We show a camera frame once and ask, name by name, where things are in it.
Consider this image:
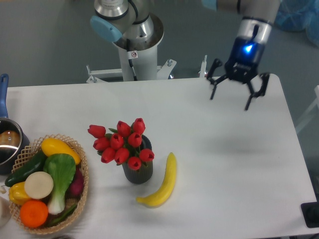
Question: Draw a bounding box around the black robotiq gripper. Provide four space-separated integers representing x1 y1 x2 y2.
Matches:
205 36 271 112

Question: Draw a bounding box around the blue handled saucepan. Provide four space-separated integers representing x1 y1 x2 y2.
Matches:
0 74 29 175

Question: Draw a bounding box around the dark green cucumber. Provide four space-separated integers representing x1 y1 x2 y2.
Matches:
4 150 47 187

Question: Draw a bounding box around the small garlic piece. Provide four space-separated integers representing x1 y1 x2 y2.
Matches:
0 186 6 194

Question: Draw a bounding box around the red tulip bouquet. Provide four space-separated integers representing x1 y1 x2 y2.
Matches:
87 118 155 171

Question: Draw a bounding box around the white furniture frame right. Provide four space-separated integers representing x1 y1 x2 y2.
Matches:
295 85 319 134

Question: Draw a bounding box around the white round radish slice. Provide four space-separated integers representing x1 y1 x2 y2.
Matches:
24 171 53 200

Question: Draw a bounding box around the dark grey ribbed vase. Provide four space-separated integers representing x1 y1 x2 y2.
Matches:
122 135 153 184

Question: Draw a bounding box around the blue plastic bag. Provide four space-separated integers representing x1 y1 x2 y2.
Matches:
275 0 319 46

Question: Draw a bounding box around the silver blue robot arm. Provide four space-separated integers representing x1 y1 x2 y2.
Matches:
90 0 279 99

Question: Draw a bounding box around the black device at edge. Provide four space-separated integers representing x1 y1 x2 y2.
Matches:
301 202 319 228

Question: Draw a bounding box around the green chili pepper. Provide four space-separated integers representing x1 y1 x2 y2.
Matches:
46 204 77 227

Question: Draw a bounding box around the yellow banana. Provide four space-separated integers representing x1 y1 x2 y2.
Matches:
136 152 177 208

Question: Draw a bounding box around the green bok choy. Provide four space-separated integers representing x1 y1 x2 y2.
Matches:
43 153 76 215

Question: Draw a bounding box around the purple sweet potato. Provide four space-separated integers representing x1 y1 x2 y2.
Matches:
68 168 84 197

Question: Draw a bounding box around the yellow bell pepper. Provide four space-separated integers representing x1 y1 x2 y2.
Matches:
8 182 31 206

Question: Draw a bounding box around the orange fruit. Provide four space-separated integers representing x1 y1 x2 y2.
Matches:
19 200 48 228

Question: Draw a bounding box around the woven wicker basket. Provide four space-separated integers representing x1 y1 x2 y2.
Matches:
9 134 89 235

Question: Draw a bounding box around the white metal base frame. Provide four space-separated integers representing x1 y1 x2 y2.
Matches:
86 55 208 83

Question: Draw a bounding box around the yellow squash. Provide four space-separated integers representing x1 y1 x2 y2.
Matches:
41 138 81 165

